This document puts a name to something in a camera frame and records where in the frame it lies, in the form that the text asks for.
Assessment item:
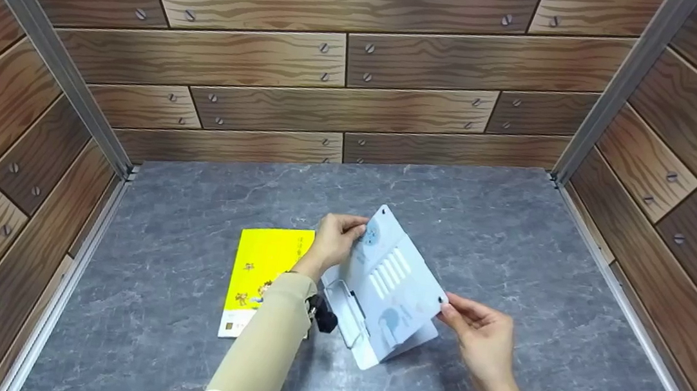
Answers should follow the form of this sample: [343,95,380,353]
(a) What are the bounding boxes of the person's right hand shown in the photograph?
[430,291,522,390]

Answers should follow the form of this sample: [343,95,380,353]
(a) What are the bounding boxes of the person's left hand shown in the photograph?
[301,210,370,283]

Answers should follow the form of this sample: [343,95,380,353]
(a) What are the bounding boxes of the white folding book stand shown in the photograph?
[311,198,457,379]

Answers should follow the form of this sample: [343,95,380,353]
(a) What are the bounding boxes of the black wrist band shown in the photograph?
[302,292,341,336]

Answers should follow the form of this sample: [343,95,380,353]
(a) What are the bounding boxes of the yellow book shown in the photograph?
[217,221,317,348]

